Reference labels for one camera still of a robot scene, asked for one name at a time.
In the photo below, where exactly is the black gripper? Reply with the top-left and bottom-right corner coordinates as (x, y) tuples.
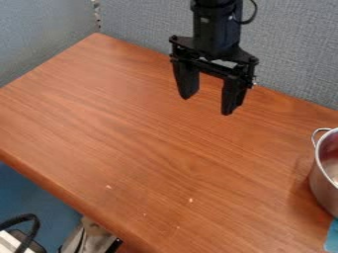
(168, 6), (259, 116)

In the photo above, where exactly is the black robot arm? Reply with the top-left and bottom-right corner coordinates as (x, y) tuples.
(168, 0), (259, 116)

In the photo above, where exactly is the metal pot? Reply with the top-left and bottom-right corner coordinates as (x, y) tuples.
(308, 127), (338, 217)

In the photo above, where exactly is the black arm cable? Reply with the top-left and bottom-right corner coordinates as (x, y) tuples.
(231, 0), (259, 26)

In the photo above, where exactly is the metal table leg bracket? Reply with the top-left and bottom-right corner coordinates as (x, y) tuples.
(56, 216), (122, 253)

